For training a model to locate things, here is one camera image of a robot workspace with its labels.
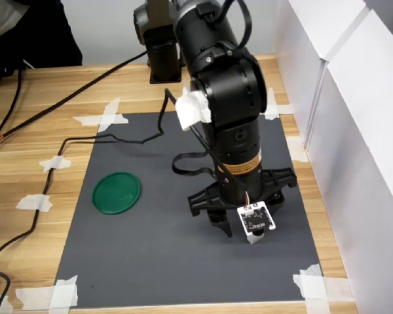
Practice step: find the dark grey mat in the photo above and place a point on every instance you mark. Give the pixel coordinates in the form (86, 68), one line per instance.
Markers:
(150, 255)

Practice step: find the small white plastic terminal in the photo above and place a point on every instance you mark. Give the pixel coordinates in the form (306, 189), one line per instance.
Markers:
(254, 239)

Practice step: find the white tape piece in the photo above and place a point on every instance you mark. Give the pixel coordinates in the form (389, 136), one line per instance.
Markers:
(106, 119)
(63, 294)
(271, 112)
(296, 150)
(54, 163)
(311, 288)
(32, 202)

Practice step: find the white partition panel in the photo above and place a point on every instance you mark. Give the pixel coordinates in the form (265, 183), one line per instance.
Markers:
(363, 163)
(298, 65)

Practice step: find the person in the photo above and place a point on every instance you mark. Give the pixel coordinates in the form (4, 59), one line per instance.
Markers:
(36, 39)

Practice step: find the round green lid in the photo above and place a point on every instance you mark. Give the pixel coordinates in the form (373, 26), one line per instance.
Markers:
(116, 193)

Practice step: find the white paper wad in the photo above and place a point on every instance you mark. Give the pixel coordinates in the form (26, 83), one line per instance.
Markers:
(191, 111)

